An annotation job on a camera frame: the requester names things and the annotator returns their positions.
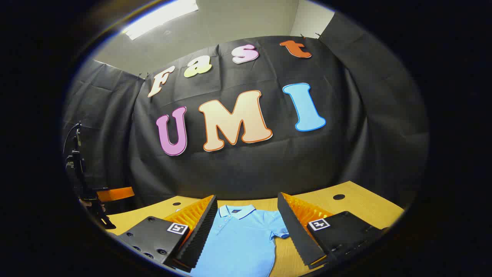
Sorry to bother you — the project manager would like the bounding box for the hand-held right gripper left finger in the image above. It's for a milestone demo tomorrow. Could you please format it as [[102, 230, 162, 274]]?
[[115, 195, 218, 274]]

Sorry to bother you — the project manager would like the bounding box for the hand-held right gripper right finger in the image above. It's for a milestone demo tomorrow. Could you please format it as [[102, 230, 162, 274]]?
[[277, 192, 389, 270]]

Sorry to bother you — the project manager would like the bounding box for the light blue T-shirt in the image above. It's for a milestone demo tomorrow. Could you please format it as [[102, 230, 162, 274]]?
[[190, 204, 291, 277]]

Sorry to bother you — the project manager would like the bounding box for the black backdrop cloth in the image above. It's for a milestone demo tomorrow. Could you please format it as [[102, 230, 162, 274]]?
[[61, 12, 429, 210]]

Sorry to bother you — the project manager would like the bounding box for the ceiling light panel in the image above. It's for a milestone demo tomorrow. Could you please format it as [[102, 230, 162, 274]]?
[[122, 0, 199, 41]]

